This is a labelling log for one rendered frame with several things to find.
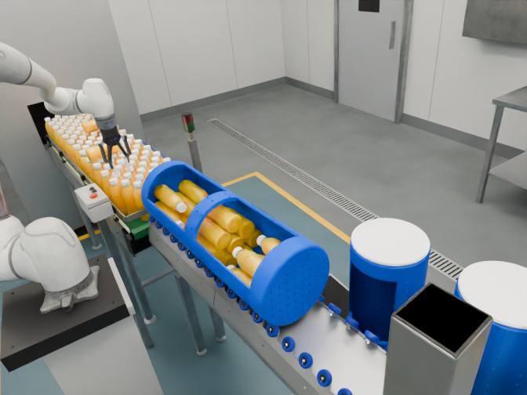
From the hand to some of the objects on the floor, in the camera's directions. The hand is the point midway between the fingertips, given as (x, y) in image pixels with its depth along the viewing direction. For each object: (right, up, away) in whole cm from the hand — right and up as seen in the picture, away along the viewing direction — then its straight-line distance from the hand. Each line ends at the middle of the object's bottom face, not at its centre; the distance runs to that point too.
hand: (121, 166), depth 187 cm
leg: (+42, -102, +54) cm, 122 cm away
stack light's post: (+37, -74, +99) cm, 129 cm away
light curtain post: (+100, -169, -65) cm, 206 cm away
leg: (+31, -107, +47) cm, 121 cm away
